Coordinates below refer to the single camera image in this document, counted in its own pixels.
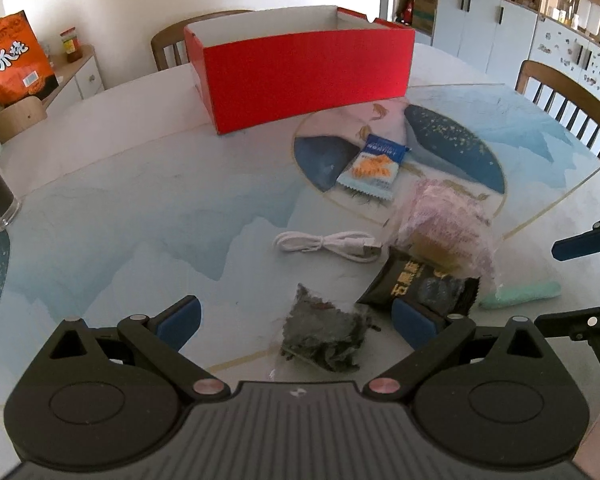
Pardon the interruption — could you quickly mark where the dark wooden chair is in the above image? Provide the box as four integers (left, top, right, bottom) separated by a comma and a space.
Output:
151, 10, 253, 72

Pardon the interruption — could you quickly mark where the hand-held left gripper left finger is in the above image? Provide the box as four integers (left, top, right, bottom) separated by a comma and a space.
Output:
47, 295, 231, 403

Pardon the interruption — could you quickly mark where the sticker covered white cabinet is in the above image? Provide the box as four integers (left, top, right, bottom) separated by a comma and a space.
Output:
522, 15, 600, 126

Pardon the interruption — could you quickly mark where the white sideboard cabinet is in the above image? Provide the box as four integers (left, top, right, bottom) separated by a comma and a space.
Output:
40, 45, 106, 108

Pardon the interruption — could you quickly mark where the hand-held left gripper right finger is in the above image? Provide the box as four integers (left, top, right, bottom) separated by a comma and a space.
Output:
362, 297, 556, 403

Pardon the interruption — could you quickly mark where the pink snack packet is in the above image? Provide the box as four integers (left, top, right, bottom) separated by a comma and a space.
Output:
387, 178, 496, 281

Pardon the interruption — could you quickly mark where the mint green stick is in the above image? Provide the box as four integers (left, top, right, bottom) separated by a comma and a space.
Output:
480, 282, 562, 310

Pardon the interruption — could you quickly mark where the white storage cabinet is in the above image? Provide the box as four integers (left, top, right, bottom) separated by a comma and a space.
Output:
432, 0, 538, 78

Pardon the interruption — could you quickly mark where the blue patterned marble desktop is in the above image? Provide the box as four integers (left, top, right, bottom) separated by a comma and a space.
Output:
0, 42, 600, 411

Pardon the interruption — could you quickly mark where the blue white cracker packet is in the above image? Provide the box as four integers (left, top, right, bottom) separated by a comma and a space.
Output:
336, 135, 412, 201

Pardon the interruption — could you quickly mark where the orange snack bag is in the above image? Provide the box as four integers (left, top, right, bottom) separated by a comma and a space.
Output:
0, 10, 58, 108

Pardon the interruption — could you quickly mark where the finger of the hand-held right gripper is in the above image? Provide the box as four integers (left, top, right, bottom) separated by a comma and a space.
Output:
535, 304, 600, 343
552, 201, 600, 262

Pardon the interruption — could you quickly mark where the light wooden chair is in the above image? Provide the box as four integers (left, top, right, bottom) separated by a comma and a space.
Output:
0, 97, 48, 143

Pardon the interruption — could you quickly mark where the dark seaweed packet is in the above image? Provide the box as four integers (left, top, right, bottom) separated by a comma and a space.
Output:
278, 282, 381, 373

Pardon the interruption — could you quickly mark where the black snack packet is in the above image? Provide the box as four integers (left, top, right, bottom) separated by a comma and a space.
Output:
356, 246, 481, 318

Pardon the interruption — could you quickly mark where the red cardboard box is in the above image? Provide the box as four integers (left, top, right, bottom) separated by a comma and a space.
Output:
183, 5, 416, 136

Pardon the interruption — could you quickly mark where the red lidded sauce jar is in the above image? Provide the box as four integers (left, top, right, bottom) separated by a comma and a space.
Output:
60, 28, 81, 63

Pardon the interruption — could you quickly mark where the white usb cable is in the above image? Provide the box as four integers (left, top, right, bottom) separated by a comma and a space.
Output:
272, 230, 382, 263

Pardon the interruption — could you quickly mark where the brown slatted wooden chair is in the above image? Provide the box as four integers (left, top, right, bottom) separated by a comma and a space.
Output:
514, 60, 600, 161

